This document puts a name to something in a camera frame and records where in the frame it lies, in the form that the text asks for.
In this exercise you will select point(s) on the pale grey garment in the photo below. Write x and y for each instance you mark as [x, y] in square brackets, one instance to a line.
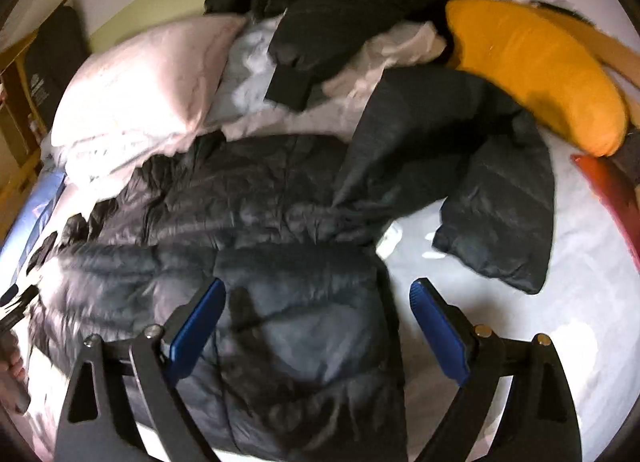
[245, 71]

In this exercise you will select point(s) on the pink comforter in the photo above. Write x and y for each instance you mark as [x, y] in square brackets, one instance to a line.
[140, 86]

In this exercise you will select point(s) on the blue cloth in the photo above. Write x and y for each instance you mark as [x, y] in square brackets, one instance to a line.
[35, 212]

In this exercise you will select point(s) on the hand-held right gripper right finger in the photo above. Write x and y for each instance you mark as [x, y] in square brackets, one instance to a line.
[440, 332]

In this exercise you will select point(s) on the red cloth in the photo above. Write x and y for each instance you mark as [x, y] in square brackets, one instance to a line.
[610, 197]

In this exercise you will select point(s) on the yellow banana plush pillow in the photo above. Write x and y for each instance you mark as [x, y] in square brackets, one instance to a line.
[540, 66]

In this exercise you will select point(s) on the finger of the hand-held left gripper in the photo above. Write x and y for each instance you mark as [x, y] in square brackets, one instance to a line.
[20, 303]

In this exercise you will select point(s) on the beige garment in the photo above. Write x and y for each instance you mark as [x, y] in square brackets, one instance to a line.
[390, 49]

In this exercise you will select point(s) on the black puffer jacket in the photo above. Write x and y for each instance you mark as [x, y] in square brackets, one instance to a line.
[280, 222]

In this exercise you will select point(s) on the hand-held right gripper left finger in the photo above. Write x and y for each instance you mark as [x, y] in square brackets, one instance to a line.
[200, 327]

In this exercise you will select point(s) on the person's left hand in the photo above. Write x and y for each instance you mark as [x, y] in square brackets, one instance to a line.
[15, 367]

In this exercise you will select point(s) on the black bag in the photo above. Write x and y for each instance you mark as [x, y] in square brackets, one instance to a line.
[55, 61]

